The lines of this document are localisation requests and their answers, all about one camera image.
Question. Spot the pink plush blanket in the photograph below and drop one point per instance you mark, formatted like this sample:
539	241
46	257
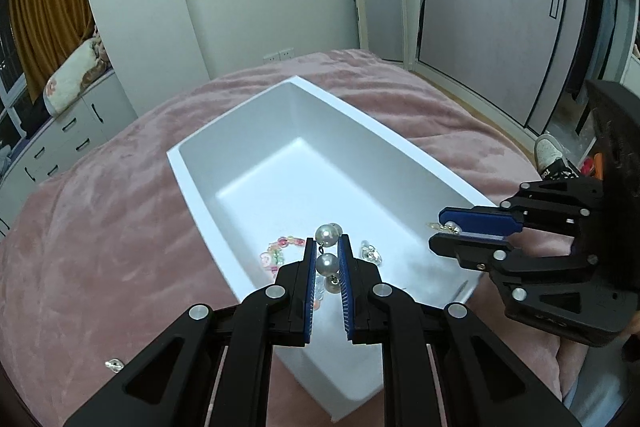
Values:
100	232

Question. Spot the white storage box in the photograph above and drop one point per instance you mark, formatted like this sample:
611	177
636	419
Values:
280	157

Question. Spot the pear-shaped crystal pendant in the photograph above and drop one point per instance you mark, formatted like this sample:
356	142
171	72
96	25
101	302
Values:
370	252

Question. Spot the white window seat cabinet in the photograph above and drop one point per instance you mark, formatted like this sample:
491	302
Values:
60	142

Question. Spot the pearl drop earring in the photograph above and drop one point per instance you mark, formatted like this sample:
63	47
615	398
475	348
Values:
326	234

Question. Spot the person's jeans leg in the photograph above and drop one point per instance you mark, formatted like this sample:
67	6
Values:
595	387

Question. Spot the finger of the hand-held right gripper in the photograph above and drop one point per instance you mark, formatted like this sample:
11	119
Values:
480	220
460	252

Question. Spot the grey sliding wardrobe door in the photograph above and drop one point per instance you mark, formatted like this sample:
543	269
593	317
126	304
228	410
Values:
500	22

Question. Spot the person's white sneaker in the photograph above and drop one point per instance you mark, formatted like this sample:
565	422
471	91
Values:
550	157

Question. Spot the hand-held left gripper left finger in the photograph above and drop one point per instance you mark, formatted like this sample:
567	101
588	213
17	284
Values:
310	287

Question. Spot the hanging clothes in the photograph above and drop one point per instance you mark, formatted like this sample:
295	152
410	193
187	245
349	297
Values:
605	7

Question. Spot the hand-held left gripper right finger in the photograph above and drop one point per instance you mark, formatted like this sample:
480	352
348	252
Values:
346	292

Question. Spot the mustard curtain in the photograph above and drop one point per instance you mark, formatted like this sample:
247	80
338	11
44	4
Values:
45	22

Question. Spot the small gold earring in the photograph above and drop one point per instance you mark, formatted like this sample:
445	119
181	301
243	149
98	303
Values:
452	227

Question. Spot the heart-shaped crystal pendant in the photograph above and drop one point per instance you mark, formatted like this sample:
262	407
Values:
114	364

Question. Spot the floral rolled quilt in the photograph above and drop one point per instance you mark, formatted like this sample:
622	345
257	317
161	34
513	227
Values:
75	72

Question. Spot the white wall outlet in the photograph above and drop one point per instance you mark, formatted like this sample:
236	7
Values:
280	55

